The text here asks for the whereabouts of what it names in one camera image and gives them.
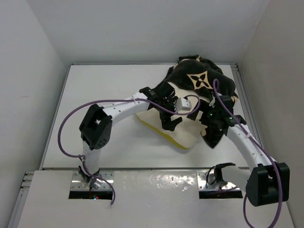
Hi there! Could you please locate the black floral plush pillowcase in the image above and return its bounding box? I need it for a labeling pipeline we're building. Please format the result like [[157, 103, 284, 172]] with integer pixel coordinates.
[[159, 55, 238, 148]]

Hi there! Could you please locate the metal base plate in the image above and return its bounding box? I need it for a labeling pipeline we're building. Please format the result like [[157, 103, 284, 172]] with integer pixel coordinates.
[[70, 171, 112, 192], [197, 170, 240, 191]]

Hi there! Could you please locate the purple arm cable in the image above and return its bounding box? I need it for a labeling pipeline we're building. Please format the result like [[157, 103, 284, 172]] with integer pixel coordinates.
[[212, 78, 285, 228], [57, 95, 201, 205]]

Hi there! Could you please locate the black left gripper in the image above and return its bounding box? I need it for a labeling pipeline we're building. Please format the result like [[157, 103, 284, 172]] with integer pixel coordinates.
[[156, 95, 181, 130]]

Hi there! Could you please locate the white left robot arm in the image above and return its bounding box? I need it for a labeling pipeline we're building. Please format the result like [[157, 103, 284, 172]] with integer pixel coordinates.
[[78, 84, 182, 183]]

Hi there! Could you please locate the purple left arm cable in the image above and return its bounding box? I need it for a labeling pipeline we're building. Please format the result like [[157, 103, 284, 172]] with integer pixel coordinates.
[[57, 95, 201, 205]]

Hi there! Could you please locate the aluminium frame rail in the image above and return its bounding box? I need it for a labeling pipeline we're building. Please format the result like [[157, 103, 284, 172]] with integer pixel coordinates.
[[8, 171, 34, 228], [230, 64, 264, 147]]

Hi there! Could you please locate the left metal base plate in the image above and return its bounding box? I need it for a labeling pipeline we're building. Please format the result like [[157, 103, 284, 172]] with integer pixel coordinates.
[[70, 171, 112, 192]]

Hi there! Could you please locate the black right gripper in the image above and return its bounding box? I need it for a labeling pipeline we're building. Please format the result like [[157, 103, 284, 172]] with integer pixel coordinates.
[[187, 99, 220, 129]]

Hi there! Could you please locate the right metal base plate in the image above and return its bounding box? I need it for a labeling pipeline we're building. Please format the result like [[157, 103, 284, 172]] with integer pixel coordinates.
[[197, 170, 240, 191]]

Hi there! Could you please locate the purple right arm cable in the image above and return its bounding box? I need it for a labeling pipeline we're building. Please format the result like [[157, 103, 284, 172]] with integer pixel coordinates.
[[212, 78, 285, 228]]

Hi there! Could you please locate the cream contoured pillow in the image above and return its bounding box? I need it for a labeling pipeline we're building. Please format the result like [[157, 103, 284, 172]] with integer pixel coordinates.
[[135, 82, 209, 150]]

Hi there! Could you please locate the aluminium frame rail right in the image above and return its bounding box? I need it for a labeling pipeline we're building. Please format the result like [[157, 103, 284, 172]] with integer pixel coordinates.
[[230, 64, 264, 147]]

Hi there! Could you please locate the aluminium frame rail left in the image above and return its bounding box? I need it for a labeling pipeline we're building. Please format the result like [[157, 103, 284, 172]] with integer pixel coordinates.
[[8, 171, 34, 228]]

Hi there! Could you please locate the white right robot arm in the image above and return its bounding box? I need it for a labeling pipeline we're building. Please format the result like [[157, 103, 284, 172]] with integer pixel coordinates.
[[199, 95, 290, 207]]

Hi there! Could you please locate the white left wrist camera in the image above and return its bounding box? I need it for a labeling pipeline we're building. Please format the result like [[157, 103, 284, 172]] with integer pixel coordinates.
[[174, 97, 192, 112]]

